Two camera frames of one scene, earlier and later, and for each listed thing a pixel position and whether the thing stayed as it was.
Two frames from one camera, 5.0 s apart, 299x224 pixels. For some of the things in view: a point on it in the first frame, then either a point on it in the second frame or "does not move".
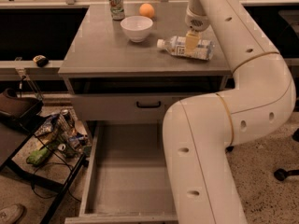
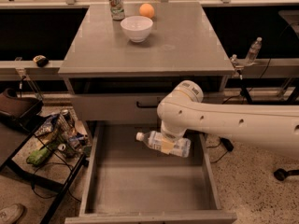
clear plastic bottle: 177,46 → 153,139
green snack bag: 38,157 does not move
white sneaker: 10,214 does not move
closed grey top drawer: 122,106 does not move
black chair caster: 280,174 does not move
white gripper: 196,22 → 171,135
